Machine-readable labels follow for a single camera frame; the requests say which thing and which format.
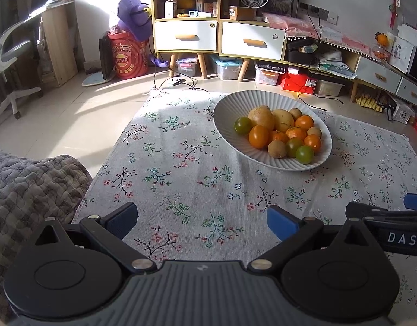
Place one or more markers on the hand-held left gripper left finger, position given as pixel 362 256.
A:
pixel 123 219

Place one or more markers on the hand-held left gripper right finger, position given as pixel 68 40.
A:
pixel 281 224

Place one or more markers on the brown kiwi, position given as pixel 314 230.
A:
pixel 295 112
pixel 277 148
pixel 314 131

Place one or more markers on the oblong orange tomato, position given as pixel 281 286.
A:
pixel 258 137

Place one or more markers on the orange mandarin with stem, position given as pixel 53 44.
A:
pixel 295 132

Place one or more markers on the yellow spotted citrus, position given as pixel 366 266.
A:
pixel 283 119

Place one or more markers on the dark green tomato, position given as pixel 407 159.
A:
pixel 242 125

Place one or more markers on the large round yellow grapefruit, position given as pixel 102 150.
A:
pixel 261 115

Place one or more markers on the white ribbed bowl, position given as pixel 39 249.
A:
pixel 225 115

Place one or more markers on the floral tablecloth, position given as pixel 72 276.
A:
pixel 181 163

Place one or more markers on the grey quilted blanket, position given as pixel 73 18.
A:
pixel 32 193

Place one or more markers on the yellow egg tray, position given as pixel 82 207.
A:
pixel 368 103

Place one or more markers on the clear plastic box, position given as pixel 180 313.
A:
pixel 330 88

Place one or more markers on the low wooden media cabinet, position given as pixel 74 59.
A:
pixel 374 71

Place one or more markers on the pale round floor board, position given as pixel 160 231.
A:
pixel 93 80

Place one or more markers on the red box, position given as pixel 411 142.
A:
pixel 296 83

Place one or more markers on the white power strip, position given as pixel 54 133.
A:
pixel 177 81

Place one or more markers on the clear bin black lid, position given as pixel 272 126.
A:
pixel 269 74

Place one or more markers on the pile of papers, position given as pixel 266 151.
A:
pixel 337 64

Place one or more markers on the purple floor object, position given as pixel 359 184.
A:
pixel 159 62

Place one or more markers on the red printed bucket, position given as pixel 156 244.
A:
pixel 128 57

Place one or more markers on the black panel heater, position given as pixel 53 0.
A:
pixel 105 56

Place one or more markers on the orange fruit ornament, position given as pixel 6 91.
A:
pixel 381 40

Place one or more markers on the small clear storage bin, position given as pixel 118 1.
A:
pixel 187 67

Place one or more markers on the clear bin blue lid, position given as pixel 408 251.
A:
pixel 226 68

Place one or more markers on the black storage box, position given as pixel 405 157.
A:
pixel 301 54

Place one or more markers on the white office chair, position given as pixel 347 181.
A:
pixel 11 74

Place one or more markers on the light wooden desk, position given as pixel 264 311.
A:
pixel 57 44

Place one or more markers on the pink tasselled cloth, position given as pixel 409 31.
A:
pixel 317 30

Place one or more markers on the purple hat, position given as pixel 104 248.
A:
pixel 134 15

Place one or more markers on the brown cardboard box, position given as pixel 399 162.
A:
pixel 241 13

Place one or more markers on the white carton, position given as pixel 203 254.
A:
pixel 170 9

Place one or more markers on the white tube device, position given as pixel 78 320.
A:
pixel 201 14

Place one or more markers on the wall sockets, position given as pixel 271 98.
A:
pixel 322 13

